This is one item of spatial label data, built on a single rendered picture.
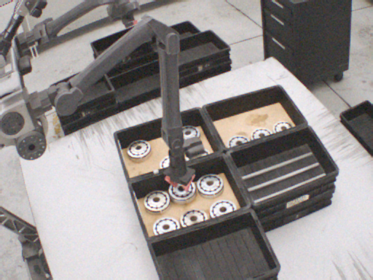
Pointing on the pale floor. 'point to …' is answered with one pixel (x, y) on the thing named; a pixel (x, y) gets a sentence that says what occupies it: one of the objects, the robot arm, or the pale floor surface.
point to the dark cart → (308, 36)
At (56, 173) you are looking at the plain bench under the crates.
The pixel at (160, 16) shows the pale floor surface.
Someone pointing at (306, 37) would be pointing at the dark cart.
